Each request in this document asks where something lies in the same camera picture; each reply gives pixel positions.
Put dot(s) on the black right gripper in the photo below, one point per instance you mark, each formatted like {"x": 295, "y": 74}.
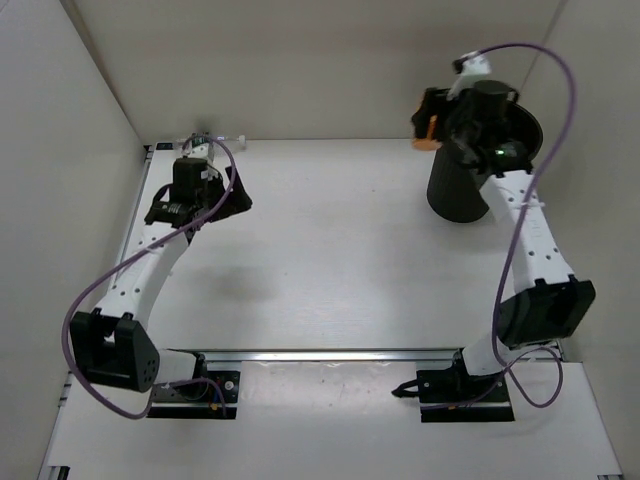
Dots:
{"x": 435, "y": 105}

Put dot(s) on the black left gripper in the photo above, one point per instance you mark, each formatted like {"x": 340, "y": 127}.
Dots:
{"x": 239, "y": 203}

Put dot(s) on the orange juice bottle yellow cap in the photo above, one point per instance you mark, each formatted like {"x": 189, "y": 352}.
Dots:
{"x": 424, "y": 122}

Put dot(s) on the green label water bottle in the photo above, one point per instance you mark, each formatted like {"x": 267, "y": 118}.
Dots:
{"x": 204, "y": 145}

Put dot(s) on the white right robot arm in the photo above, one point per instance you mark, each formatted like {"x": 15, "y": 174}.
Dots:
{"x": 539, "y": 298}

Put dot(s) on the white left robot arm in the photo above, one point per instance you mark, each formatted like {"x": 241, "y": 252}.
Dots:
{"x": 111, "y": 346}

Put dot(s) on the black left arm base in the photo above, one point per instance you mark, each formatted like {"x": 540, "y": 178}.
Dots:
{"x": 214, "y": 397}

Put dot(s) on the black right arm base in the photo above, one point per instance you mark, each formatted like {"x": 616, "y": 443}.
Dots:
{"x": 452, "y": 395}

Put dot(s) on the black ribbed plastic bin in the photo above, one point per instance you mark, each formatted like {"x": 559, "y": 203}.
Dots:
{"x": 457, "y": 198}

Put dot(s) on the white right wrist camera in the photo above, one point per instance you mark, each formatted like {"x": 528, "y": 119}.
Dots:
{"x": 469, "y": 69}

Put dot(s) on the aluminium table edge rail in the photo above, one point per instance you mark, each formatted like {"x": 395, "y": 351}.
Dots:
{"x": 320, "y": 355}

